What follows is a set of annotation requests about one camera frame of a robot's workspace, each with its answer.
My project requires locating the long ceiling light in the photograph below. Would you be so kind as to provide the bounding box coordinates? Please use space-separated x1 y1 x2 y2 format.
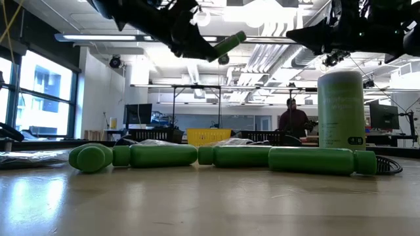
54 32 155 43

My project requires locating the small black plastic basket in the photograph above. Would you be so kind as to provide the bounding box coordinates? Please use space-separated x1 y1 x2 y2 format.
127 128 184 144
241 130 289 147

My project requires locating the large window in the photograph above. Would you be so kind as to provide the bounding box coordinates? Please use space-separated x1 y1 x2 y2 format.
0 49 78 140

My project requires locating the black chair armrest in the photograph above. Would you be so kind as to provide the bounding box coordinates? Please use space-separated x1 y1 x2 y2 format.
0 121 26 142

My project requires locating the wooden crate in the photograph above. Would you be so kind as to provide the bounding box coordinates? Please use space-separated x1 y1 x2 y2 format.
83 130 106 141

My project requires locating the yellow hanging cord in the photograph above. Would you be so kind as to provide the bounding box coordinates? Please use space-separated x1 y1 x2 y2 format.
0 0 26 43

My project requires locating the black aluminium table frame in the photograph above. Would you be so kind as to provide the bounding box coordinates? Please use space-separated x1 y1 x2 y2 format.
0 139 420 160

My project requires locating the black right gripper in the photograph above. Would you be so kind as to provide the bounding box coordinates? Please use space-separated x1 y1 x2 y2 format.
285 0 375 55

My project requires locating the yellow plastic basket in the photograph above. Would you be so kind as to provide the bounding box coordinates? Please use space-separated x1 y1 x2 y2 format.
186 128 233 147

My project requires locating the black computer monitor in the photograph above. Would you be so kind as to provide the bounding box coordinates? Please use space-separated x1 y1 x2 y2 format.
369 103 400 130
123 103 154 125

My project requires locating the small green bottle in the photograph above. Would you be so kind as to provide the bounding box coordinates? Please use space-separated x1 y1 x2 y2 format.
207 31 247 63
198 145 273 168
268 146 377 176
112 144 199 168
68 143 114 174

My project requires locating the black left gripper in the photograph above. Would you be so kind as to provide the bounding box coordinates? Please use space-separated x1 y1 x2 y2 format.
147 0 219 62

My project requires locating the person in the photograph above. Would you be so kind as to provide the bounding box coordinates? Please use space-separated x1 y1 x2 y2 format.
278 97 311 138

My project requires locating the bagged white toiletry item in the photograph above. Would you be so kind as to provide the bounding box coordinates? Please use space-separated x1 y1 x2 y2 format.
205 137 255 147
139 138 180 146

